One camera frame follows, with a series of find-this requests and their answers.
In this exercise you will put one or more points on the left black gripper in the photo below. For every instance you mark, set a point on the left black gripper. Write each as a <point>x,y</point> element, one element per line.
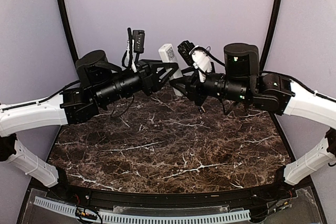
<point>146,68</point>

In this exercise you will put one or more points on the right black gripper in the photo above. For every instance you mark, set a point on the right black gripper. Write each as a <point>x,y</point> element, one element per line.
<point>193,91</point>

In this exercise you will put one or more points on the white remote control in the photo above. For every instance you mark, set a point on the white remote control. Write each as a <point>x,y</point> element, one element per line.
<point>171,67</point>

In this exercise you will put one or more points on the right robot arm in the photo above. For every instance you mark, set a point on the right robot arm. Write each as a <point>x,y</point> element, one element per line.
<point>243,82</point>

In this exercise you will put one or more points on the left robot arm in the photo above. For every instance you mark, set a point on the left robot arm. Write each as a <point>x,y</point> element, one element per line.
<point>100,83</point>

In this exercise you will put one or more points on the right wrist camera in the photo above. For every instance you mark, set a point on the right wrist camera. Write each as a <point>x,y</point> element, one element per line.
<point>196,57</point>

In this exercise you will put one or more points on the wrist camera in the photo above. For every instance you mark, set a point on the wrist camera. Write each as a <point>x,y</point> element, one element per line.
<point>136,38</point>
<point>196,57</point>

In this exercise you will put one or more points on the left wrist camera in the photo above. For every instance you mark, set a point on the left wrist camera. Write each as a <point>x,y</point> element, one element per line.
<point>136,38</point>

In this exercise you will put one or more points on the right black frame post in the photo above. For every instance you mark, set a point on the right black frame post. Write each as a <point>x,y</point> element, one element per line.
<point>270,33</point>

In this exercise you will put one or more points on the black frame post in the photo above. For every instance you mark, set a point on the black frame post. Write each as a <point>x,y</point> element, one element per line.
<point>270,33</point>
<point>67,30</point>

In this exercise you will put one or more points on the left black frame post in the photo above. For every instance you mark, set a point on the left black frame post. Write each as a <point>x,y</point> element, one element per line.
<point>67,30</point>

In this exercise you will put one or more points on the black front rail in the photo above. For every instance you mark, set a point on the black front rail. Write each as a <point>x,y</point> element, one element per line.
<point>249,197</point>

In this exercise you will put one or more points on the white slotted cable duct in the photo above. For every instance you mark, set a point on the white slotted cable duct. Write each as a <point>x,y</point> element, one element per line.
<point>105,216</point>

